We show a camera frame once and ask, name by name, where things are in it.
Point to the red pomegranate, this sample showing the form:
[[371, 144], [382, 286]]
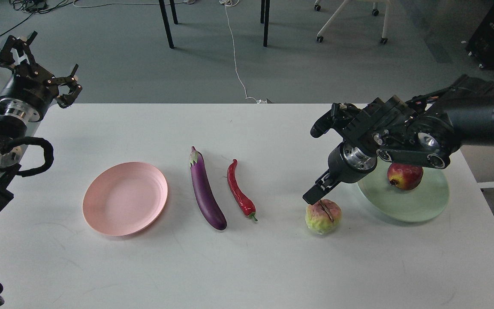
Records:
[[404, 177]]

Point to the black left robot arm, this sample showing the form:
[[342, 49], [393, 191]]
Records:
[[21, 154]]

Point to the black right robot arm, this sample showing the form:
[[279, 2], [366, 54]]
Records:
[[423, 131]]

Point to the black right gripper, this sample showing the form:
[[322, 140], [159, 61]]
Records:
[[346, 164]]

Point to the purple eggplant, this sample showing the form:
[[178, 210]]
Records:
[[205, 199]]

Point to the pink plate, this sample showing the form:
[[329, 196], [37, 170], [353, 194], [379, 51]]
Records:
[[125, 199]]

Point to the light green plate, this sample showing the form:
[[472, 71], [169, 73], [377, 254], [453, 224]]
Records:
[[423, 203]]

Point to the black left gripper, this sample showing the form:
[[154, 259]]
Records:
[[28, 82]]

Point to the green pink custard apple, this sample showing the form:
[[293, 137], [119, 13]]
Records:
[[323, 216]]

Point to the red chili pepper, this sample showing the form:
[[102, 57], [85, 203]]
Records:
[[244, 203]]

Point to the white rolling chair base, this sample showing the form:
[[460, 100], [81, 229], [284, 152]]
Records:
[[383, 7]]

